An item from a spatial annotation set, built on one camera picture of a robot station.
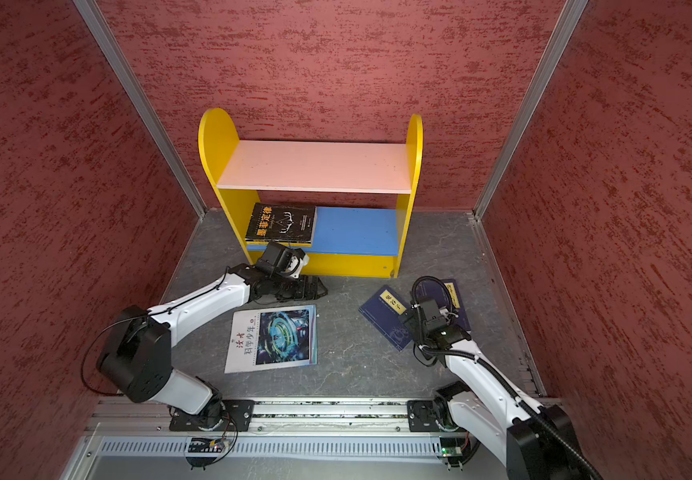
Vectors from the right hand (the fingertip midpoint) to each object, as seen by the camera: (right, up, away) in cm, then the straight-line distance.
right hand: (407, 331), depth 86 cm
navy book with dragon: (-6, +4, +7) cm, 10 cm away
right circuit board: (+8, -23, -15) cm, 29 cm away
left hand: (-28, +10, -1) cm, 30 cm away
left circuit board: (-52, -23, -15) cm, 59 cm away
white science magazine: (-40, -3, +1) cm, 41 cm away
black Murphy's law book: (-42, +33, +9) cm, 54 cm away
